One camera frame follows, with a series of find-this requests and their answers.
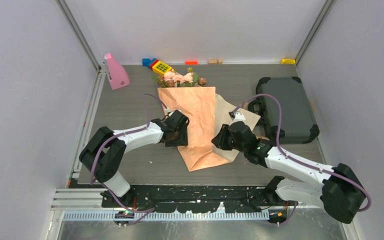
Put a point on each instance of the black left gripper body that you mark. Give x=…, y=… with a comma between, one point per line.
x=176, y=132

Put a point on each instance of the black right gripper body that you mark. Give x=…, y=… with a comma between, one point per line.
x=239, y=147

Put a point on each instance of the tan ribbon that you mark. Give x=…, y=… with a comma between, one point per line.
x=260, y=137

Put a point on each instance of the peach wrapping paper sheet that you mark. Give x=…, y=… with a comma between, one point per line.
x=207, y=112

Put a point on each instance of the pink and brown rose stem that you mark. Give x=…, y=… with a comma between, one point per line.
x=192, y=79

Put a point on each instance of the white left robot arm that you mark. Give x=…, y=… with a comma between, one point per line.
x=103, y=153

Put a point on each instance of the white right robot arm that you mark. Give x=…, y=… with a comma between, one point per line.
x=337, y=190

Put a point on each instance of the dark grey hard case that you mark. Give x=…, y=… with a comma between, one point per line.
x=298, y=124

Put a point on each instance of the yellow toy brick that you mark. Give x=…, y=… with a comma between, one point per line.
x=161, y=68

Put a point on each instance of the orange flat block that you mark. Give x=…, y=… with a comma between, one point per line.
x=191, y=62

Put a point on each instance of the red toy brick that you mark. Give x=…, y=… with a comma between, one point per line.
x=154, y=61

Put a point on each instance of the blue toy brick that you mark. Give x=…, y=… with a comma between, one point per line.
x=148, y=62

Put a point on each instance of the pink plastic wedge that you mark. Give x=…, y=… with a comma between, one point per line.
x=117, y=75

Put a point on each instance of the yellow corner block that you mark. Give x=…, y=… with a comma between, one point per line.
x=288, y=61

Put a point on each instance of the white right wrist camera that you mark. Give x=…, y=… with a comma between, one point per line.
x=236, y=116

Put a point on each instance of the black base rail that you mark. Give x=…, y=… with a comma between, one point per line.
x=197, y=199

